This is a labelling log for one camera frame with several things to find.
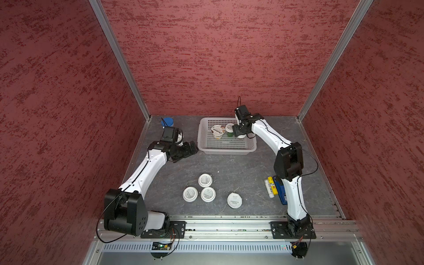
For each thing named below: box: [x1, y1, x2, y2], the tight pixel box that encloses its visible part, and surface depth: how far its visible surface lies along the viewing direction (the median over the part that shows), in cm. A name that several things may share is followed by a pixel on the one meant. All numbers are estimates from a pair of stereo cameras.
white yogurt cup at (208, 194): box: [200, 186, 217, 203], surface depth 80 cm
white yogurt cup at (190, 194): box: [182, 186, 199, 203], surface depth 80 cm
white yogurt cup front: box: [226, 192, 243, 209], surface depth 79 cm
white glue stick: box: [264, 179, 275, 198], surface depth 87 cm
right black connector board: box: [290, 241, 309, 259], surface depth 72 cm
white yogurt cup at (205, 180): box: [197, 173, 213, 188], surface depth 85 cm
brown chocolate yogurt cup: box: [210, 124, 226, 140], surface depth 108 cm
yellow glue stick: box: [268, 176, 279, 195], surface depth 87 cm
